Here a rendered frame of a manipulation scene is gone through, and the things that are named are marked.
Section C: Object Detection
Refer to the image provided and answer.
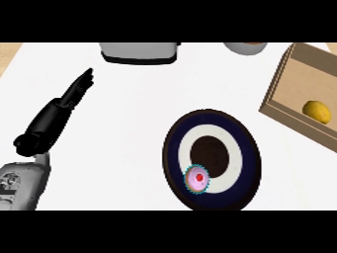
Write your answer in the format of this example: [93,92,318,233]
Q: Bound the yellow lemon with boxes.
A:
[300,100,333,126]

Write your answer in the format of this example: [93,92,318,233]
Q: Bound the cardboard box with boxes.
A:
[257,42,337,162]

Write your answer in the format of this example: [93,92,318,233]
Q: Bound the grey round bowl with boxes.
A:
[222,42,269,56]

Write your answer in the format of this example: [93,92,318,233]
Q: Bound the grey appliance with black base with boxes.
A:
[98,42,182,65]

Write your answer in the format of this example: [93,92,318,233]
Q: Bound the pink cupcake with cherry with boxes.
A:
[182,164,211,195]

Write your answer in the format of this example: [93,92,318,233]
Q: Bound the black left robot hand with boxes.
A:
[12,67,95,158]

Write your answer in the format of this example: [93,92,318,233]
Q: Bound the dark blue and white plate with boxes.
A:
[161,109,263,211]

